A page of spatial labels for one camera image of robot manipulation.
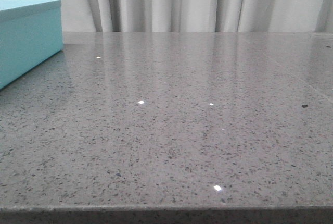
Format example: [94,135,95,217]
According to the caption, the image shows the light blue storage box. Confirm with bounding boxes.
[1,0,63,88]

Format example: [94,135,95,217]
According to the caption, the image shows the grey pleated curtain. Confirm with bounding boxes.
[61,0,332,32]

